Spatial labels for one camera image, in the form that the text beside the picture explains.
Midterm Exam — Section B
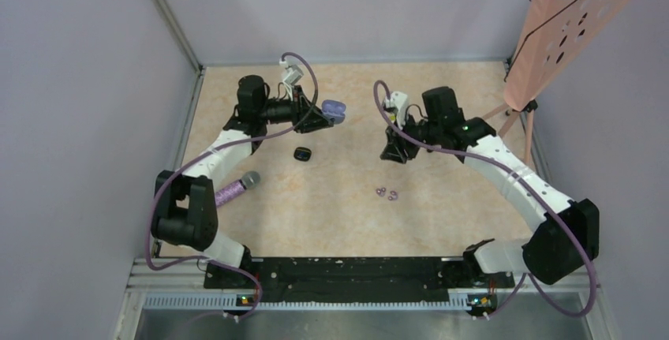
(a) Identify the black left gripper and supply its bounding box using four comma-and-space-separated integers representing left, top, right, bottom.
258, 84, 334, 133

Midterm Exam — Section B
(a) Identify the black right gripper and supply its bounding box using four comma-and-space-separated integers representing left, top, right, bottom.
381, 110, 443, 163

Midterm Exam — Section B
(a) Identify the grey purple charging case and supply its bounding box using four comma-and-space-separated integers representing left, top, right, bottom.
321, 99, 347, 125

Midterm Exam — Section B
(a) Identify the glossy black charging case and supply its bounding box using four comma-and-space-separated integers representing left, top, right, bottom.
293, 147, 312, 162

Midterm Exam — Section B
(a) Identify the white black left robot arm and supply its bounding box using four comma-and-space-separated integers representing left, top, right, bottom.
150, 75, 335, 288

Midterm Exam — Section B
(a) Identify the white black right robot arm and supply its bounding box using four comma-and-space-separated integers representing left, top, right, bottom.
379, 87, 600, 286

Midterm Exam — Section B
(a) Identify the purple glitter microphone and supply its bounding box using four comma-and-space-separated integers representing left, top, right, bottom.
214, 170, 261, 207

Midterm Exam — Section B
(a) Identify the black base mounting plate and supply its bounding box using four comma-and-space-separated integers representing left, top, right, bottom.
204, 256, 515, 304

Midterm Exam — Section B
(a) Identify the pink music stand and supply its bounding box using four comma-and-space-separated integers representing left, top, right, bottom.
485, 0, 630, 163

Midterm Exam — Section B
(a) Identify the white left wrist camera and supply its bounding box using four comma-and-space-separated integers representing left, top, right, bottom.
279, 61, 304, 98

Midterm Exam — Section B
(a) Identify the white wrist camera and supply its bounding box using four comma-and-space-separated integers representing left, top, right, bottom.
382, 92, 409, 129
279, 61, 304, 98

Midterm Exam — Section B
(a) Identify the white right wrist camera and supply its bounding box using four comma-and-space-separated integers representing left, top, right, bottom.
382, 92, 409, 129

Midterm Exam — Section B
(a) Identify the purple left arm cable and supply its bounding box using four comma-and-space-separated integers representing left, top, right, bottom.
144, 51, 320, 323

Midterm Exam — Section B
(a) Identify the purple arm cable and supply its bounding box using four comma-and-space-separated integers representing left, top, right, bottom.
144, 51, 320, 323
372, 80, 600, 320

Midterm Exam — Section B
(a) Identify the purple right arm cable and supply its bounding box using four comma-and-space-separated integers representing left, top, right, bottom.
372, 80, 600, 320

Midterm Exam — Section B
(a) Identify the aluminium frame rail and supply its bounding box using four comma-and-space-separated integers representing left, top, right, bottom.
126, 257, 600, 319

